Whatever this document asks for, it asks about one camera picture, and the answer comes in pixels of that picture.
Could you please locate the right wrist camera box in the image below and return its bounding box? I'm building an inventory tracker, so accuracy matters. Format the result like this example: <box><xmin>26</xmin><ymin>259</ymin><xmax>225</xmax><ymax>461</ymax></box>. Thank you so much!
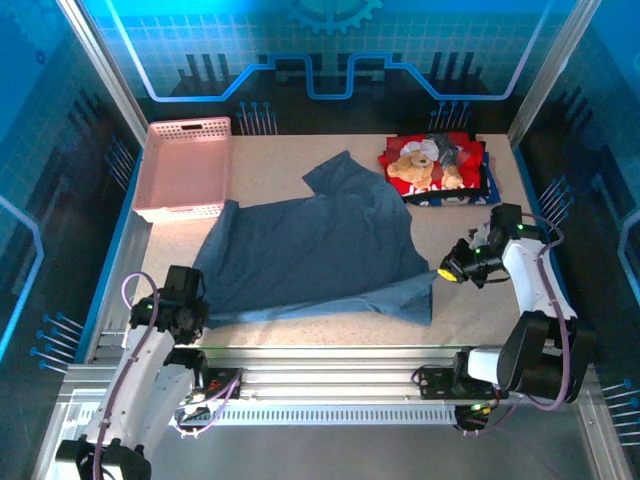
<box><xmin>467</xmin><ymin>222</ymin><xmax>494</xmax><ymax>246</ymax></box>

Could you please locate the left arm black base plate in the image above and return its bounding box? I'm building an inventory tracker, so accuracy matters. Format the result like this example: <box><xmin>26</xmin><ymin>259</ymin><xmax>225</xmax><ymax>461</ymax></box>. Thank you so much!
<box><xmin>179</xmin><ymin>367</ymin><xmax>245</xmax><ymax>401</ymax></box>

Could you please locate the aluminium frame post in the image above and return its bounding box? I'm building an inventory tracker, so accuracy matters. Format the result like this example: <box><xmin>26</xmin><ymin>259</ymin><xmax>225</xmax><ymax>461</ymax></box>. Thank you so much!
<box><xmin>505</xmin><ymin>0</ymin><xmax>601</xmax><ymax>146</ymax></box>
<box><xmin>55</xmin><ymin>0</ymin><xmax>150</xmax><ymax>146</ymax></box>

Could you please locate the pink plastic basket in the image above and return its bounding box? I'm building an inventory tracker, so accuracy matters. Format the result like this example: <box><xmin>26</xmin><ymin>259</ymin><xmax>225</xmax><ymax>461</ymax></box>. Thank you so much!
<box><xmin>132</xmin><ymin>116</ymin><xmax>234</xmax><ymax>225</ymax></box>

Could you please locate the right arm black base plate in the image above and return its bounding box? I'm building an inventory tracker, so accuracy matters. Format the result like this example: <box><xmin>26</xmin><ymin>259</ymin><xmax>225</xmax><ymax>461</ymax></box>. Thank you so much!
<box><xmin>417</xmin><ymin>367</ymin><xmax>511</xmax><ymax>401</ymax></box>

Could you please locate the small connector board with lights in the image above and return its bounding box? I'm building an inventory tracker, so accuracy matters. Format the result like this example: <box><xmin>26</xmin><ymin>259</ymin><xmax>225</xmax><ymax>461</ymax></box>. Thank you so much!
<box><xmin>453</xmin><ymin>399</ymin><xmax>497</xmax><ymax>436</ymax></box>

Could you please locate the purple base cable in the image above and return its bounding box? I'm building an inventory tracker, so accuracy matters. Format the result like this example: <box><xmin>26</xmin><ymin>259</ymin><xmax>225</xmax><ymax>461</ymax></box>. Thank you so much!
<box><xmin>469</xmin><ymin>389</ymin><xmax>524</xmax><ymax>436</ymax></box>
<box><xmin>174</xmin><ymin>367</ymin><xmax>246</xmax><ymax>437</ymax></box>

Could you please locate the slotted white cable duct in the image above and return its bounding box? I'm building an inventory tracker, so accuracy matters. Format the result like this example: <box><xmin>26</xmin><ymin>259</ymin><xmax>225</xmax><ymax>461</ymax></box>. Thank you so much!
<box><xmin>77</xmin><ymin>403</ymin><xmax>459</xmax><ymax>427</ymax></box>

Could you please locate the blue-grey t-shirt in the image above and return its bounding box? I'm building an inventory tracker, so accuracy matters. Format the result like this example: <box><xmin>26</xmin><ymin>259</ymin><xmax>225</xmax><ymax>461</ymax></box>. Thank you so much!
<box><xmin>192</xmin><ymin>149</ymin><xmax>439</xmax><ymax>330</ymax></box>

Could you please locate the aluminium frame rail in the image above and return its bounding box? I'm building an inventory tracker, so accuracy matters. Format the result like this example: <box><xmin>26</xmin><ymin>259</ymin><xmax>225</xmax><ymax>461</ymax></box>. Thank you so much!
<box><xmin>64</xmin><ymin>344</ymin><xmax>601</xmax><ymax>404</ymax></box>

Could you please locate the red teddy bear t-shirt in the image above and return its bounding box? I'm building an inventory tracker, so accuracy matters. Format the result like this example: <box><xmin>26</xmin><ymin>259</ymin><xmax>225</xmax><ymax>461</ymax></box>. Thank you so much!
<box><xmin>378</xmin><ymin>132</ymin><xmax>486</xmax><ymax>199</ymax></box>

